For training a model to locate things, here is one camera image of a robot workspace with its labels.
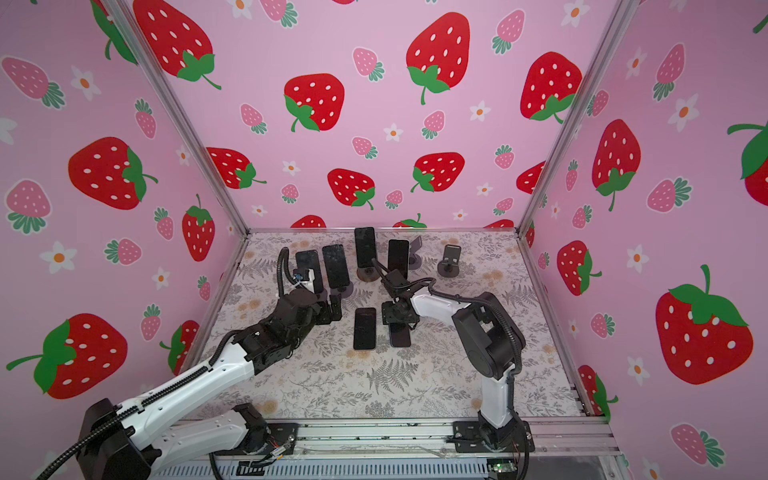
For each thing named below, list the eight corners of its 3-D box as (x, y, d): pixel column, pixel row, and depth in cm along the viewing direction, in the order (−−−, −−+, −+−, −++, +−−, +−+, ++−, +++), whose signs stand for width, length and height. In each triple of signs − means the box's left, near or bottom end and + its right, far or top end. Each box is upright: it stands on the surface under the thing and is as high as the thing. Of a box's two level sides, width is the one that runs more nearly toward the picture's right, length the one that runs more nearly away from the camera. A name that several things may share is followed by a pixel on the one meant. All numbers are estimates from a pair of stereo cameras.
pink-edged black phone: (351, 349, 91) (350, 346, 90) (355, 310, 100) (354, 307, 98) (375, 349, 91) (374, 346, 90) (377, 310, 100) (376, 307, 98)
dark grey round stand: (438, 277, 109) (442, 257, 100) (437, 264, 113) (440, 244, 104) (456, 277, 109) (462, 257, 100) (454, 264, 113) (459, 244, 104)
